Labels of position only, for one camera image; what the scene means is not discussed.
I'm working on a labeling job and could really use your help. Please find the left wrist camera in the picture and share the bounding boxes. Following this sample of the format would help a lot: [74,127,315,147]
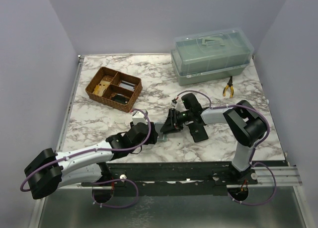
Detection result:
[132,110,148,126]

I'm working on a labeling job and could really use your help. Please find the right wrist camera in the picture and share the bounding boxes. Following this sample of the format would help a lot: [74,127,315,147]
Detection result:
[171,96,182,111]

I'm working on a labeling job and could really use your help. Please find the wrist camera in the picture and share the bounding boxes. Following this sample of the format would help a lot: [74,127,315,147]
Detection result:
[171,96,182,111]
[132,110,148,126]

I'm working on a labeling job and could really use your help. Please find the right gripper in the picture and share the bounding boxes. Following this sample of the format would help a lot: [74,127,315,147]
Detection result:
[160,108,193,135]

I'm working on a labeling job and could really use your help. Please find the green card holder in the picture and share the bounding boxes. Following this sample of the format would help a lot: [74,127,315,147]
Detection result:
[154,123,167,142]

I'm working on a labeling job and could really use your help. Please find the woven brown basket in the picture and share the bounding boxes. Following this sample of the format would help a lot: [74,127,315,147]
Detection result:
[85,67,143,112]

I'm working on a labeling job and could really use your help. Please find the translucent green storage box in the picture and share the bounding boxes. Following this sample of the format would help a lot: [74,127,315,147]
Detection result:
[171,28,254,86]

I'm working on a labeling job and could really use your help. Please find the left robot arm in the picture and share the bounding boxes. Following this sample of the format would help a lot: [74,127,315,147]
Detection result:
[24,122,158,200]

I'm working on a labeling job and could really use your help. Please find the yellow handled pliers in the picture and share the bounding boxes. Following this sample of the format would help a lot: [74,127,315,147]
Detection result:
[223,76,234,98]

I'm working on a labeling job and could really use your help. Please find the aluminium frame rail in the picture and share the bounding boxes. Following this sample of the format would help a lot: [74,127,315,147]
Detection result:
[54,55,85,152]

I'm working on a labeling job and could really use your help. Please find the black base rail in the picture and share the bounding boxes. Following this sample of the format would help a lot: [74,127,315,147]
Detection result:
[81,160,290,198]

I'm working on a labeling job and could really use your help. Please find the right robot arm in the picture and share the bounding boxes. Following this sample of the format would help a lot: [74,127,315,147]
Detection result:
[160,93,270,184]

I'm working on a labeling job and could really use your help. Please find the black card holder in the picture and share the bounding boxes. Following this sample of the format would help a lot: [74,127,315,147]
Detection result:
[187,121,209,143]

